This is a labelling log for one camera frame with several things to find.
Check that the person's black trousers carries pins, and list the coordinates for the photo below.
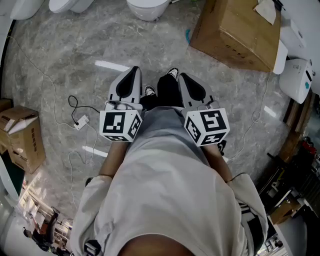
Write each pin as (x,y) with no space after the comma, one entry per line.
(167,90)

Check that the large brown cardboard box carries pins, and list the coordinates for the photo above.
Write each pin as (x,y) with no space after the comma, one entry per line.
(237,37)

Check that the white toilet with tank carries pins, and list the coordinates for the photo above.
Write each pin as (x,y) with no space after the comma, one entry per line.
(287,37)

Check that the white round toilet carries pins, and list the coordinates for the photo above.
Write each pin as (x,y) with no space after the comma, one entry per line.
(147,8)

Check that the beige paper sheet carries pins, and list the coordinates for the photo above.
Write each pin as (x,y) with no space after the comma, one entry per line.
(266,10)

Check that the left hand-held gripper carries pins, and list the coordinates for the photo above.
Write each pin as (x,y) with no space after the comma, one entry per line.
(113,125)

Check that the person's right forearm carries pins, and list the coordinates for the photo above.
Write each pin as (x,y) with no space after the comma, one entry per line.
(220,165)

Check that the white toilet with blue sticker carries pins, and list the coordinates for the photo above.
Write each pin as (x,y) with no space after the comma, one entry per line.
(296,80)

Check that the person's left forearm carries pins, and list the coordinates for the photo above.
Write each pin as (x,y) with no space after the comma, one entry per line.
(113,160)

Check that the person's right shoe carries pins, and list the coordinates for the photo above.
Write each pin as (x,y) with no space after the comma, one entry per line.
(173,71)

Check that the person's shoe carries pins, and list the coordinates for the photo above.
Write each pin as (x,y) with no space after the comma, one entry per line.
(173,71)
(150,90)

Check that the open brown cardboard box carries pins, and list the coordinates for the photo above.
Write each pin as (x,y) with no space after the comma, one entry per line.
(25,142)

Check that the white power strip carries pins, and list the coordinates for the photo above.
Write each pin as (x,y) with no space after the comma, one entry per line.
(81,122)

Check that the person's grey shirt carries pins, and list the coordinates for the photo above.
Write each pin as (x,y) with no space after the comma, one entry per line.
(165,187)

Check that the brown wooden furniture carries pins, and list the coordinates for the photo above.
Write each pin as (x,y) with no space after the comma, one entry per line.
(298,112)

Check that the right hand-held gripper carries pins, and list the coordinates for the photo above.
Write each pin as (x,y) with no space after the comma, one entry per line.
(212,122)

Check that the person's left shoe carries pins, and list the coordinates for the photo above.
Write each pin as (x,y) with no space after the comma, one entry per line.
(150,90)

